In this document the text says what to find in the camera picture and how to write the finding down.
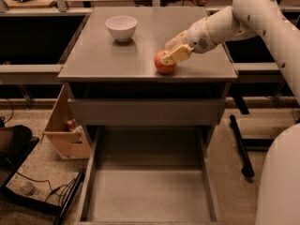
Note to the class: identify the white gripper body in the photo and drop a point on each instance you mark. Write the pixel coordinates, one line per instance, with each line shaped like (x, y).
(200, 37)

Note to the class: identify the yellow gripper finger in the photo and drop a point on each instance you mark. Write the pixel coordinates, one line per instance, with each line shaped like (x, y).
(175, 55)
(175, 41)

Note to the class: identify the red apple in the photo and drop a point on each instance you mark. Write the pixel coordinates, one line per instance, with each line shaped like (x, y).
(161, 68)

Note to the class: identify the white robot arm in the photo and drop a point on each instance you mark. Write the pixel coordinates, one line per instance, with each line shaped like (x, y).
(279, 193)

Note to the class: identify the grey drawer cabinet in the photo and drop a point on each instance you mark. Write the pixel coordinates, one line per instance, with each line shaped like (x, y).
(100, 67)

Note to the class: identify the closed grey top drawer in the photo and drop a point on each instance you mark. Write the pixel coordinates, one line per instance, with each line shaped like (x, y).
(147, 112)

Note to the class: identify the open grey middle drawer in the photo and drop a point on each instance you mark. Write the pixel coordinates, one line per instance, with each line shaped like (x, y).
(148, 176)

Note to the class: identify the white ceramic bowl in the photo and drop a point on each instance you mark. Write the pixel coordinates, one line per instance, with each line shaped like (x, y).
(121, 28)

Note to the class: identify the black bar on floor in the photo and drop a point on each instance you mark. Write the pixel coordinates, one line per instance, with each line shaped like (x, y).
(247, 169)

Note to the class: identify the cardboard box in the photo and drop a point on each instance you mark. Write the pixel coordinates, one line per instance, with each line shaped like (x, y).
(62, 131)

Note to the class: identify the black stand frame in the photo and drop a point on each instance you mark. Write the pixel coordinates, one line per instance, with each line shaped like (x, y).
(56, 210)

